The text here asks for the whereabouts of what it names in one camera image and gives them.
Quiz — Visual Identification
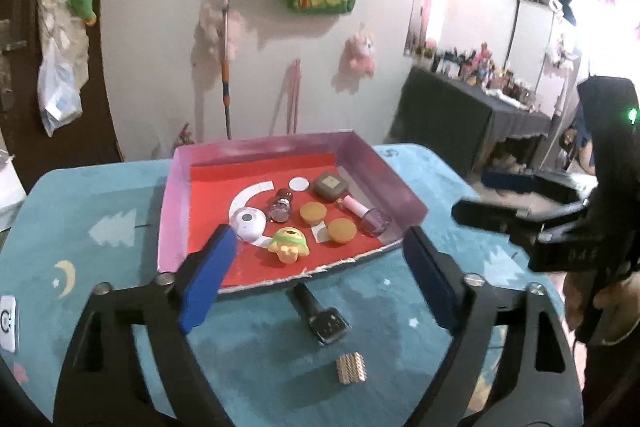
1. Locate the orange white mop handle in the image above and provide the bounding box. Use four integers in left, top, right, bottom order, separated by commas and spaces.
220, 0, 235, 142

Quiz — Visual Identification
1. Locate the cardboard box with red bottom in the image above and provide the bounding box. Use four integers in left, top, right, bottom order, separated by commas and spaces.
157, 130, 430, 295

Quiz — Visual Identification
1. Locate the hanging plastic bag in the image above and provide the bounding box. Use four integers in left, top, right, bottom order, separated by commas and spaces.
39, 42, 83, 138

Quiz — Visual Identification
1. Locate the pink nail polish bottle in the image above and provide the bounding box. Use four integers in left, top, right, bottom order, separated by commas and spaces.
337, 196, 392, 237

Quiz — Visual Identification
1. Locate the person's right hand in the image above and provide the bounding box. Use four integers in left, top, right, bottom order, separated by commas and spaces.
597, 274, 640, 347

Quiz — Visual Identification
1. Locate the silver studded cylinder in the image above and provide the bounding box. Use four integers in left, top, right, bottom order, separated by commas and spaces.
335, 352, 369, 385

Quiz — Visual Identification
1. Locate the row of cosmetic bottles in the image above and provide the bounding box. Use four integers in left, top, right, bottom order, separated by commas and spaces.
415, 39, 546, 108

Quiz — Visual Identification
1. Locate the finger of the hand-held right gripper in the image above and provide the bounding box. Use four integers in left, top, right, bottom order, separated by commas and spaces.
451, 199, 593, 250
481, 169, 598, 208

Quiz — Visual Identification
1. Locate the red capped glass bottle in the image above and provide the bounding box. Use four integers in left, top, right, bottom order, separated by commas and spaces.
268, 188, 295, 224

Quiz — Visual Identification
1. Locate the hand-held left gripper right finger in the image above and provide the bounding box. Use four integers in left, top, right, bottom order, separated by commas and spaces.
401, 226, 586, 427

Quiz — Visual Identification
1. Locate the white power switch box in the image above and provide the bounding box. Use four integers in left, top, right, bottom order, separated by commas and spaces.
0, 294, 20, 354

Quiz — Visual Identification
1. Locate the green hooded yellow figurine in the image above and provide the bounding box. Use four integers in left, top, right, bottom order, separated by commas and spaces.
267, 228, 312, 265

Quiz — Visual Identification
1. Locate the pink plush toy with horns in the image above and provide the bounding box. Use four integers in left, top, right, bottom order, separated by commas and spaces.
342, 24, 377, 78

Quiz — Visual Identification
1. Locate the table with dark cloth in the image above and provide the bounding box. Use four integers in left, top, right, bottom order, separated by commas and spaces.
389, 66, 553, 180

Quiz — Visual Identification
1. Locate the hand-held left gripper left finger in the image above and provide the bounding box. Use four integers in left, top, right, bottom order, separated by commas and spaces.
52, 223, 238, 427

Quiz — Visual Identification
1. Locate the small amber stone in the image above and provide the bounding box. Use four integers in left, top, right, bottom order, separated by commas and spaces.
299, 202, 328, 225

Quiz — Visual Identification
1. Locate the large amber stone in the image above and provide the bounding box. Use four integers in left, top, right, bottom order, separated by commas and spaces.
326, 218, 358, 244

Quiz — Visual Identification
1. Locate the grey rounded case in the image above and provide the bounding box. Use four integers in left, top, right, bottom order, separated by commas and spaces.
312, 173, 346, 200

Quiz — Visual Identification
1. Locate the white round pocket device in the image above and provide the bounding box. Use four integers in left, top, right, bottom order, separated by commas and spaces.
229, 207, 267, 243

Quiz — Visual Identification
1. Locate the dark nail polish bottle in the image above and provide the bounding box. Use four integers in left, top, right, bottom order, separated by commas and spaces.
291, 283, 349, 346

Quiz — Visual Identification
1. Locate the pale pink plush toy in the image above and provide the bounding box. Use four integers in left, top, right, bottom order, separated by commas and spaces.
197, 2, 246, 62

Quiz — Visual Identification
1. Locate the white standing mirror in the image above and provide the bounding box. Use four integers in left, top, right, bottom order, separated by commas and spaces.
505, 0, 566, 118

